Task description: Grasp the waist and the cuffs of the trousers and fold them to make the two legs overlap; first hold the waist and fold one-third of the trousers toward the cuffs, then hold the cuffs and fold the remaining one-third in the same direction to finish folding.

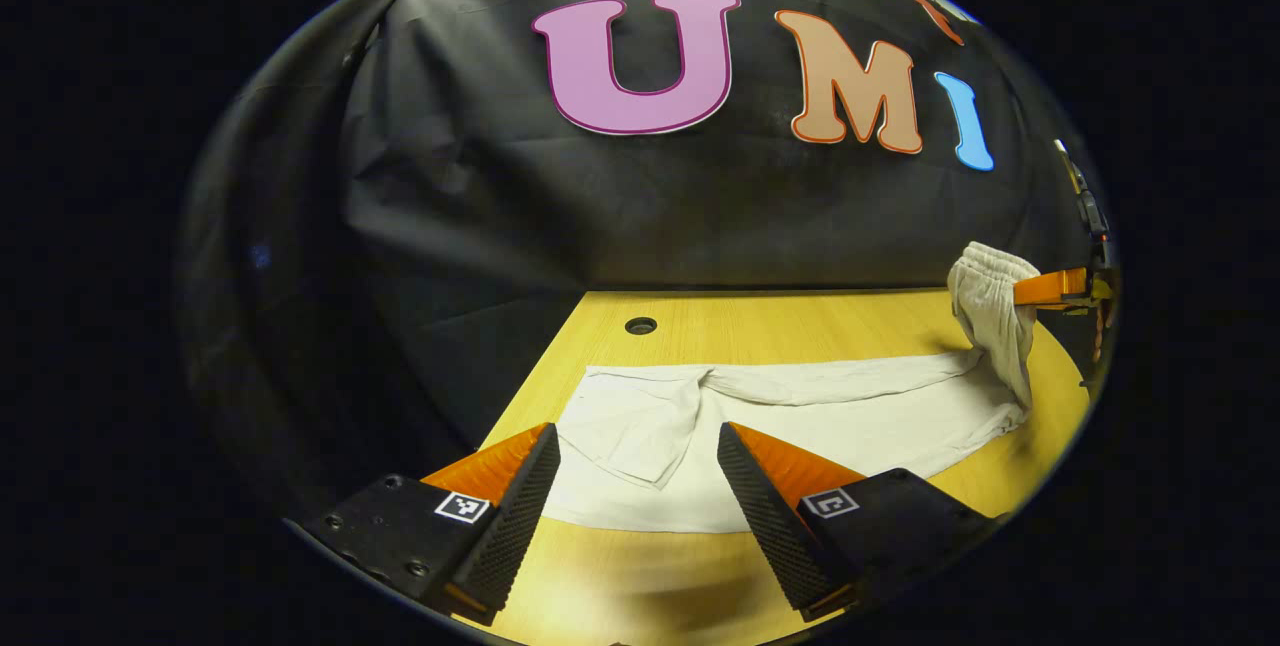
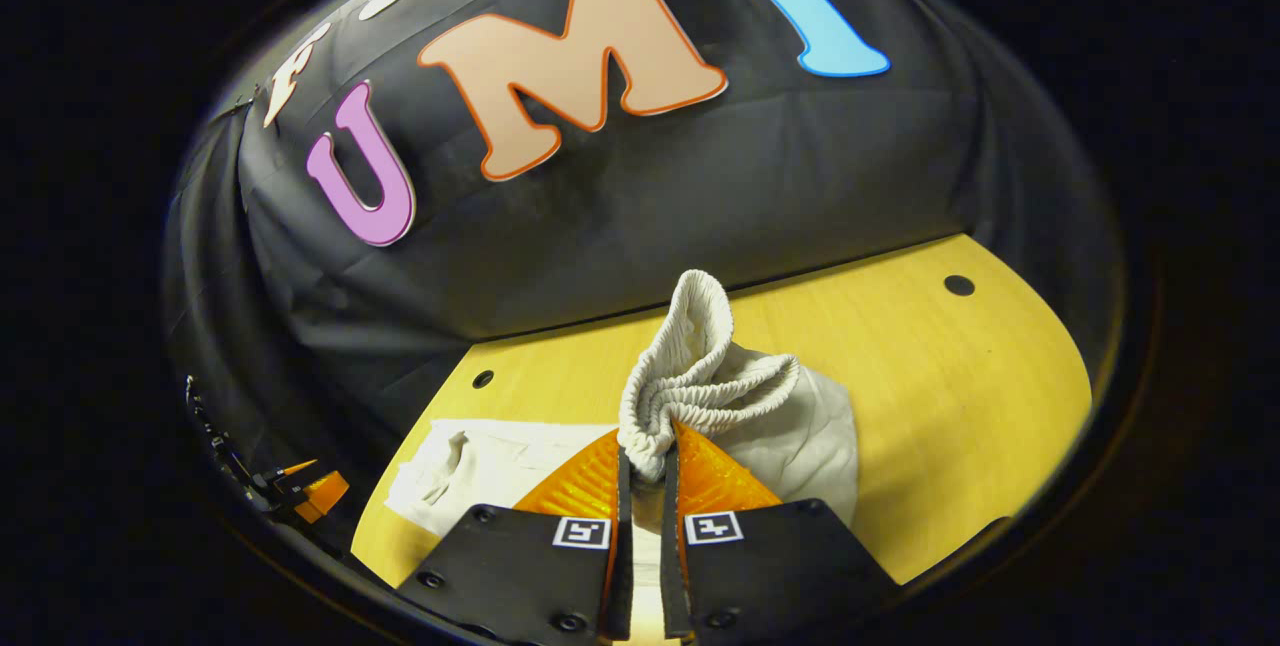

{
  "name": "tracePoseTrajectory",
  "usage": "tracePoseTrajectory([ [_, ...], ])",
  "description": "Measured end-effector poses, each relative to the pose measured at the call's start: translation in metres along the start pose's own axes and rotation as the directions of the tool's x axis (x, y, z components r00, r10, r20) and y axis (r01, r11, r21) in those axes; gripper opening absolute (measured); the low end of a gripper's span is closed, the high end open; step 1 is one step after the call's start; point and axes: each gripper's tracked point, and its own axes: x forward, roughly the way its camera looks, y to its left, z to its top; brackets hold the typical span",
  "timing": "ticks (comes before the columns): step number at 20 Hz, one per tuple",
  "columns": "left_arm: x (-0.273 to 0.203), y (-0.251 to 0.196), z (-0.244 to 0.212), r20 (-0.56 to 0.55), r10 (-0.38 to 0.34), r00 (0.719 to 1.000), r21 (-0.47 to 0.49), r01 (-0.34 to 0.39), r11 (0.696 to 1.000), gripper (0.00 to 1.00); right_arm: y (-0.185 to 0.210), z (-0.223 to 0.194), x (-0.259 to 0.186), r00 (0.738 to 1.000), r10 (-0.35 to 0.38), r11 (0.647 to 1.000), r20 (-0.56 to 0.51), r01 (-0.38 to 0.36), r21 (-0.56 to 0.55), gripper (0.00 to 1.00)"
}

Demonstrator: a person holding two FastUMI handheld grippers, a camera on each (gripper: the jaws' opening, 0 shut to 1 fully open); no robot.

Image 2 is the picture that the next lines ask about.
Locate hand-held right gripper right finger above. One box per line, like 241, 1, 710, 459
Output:
659, 418, 901, 640

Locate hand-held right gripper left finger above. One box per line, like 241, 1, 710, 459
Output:
395, 429, 635, 643

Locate white jeans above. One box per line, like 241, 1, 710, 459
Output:
385, 269, 861, 567

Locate black backdrop cloth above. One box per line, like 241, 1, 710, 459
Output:
163, 0, 1128, 567

